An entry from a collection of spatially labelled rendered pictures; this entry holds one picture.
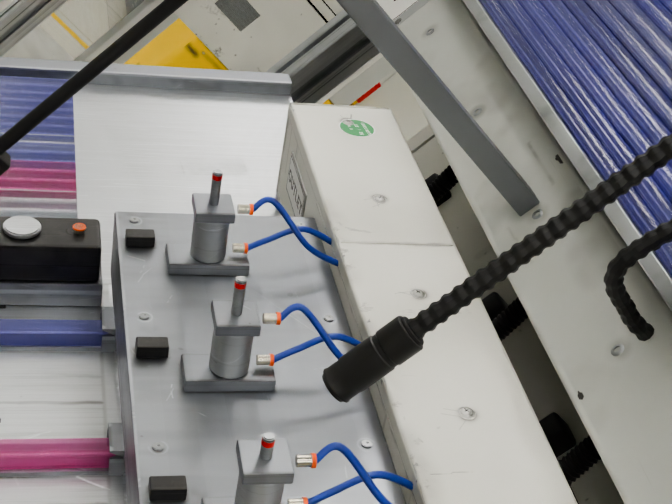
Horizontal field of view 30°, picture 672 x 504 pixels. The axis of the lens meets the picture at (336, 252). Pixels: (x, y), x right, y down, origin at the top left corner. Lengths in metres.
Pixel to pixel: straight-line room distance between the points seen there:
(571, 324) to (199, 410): 0.21
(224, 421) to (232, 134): 0.44
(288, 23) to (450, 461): 1.38
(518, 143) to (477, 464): 0.26
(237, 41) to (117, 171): 1.00
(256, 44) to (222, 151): 0.95
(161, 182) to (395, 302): 0.30
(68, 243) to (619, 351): 0.36
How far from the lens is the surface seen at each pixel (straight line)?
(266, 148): 1.05
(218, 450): 0.65
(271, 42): 1.98
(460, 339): 0.73
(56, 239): 0.82
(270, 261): 0.80
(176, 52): 3.86
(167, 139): 1.04
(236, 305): 0.66
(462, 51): 0.94
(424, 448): 0.65
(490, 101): 0.88
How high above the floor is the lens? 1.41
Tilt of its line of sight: 13 degrees down
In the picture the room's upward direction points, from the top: 53 degrees clockwise
